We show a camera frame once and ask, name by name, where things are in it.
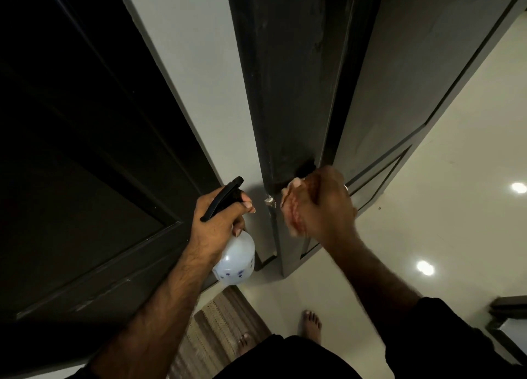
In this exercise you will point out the person's right hand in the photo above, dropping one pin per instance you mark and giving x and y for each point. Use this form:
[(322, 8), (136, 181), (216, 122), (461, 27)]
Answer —
[(329, 210)]

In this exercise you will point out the person's left hand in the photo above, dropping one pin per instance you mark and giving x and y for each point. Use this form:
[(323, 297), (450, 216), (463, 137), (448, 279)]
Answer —
[(214, 230)]

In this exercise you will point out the orange checked cloth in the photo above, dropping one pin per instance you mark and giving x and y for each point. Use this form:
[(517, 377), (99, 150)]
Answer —
[(292, 214)]

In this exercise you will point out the white spray bottle black trigger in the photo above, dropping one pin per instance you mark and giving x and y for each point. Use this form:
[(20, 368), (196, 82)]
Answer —
[(236, 263)]

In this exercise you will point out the black wooden door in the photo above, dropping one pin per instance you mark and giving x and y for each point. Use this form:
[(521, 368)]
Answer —
[(296, 82)]

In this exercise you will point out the person's left forearm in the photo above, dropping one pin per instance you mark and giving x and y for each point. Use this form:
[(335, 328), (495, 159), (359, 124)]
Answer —
[(156, 325)]

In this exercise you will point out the person's right foot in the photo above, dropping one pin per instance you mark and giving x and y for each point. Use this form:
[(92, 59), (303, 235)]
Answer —
[(311, 325)]

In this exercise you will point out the person's foot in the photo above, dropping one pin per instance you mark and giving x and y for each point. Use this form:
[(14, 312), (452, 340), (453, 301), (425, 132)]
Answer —
[(311, 325), (245, 343)]

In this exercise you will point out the person's left foot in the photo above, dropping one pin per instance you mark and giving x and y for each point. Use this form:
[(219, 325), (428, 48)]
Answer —
[(245, 343)]

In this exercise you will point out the dark wooden side door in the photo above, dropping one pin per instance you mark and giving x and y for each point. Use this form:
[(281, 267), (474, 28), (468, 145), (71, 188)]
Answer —
[(164, 103)]

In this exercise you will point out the brown striped doormat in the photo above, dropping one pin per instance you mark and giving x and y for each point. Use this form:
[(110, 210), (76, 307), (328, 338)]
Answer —
[(218, 329)]

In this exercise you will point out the black shirt torso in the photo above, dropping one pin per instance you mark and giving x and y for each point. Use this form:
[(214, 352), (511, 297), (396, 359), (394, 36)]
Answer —
[(288, 360)]

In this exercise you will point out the black right sleeve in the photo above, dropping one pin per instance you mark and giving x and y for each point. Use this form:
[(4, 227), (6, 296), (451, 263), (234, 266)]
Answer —
[(444, 346)]

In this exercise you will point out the black sleeve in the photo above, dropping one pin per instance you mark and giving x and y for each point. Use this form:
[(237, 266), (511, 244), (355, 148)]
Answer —
[(444, 346), (80, 372)]

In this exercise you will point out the black left sleeve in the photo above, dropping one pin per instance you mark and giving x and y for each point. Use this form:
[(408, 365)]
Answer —
[(80, 372)]

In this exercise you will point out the dark furniture corner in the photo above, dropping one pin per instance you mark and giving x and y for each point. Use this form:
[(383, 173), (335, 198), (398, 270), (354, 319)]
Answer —
[(508, 325)]

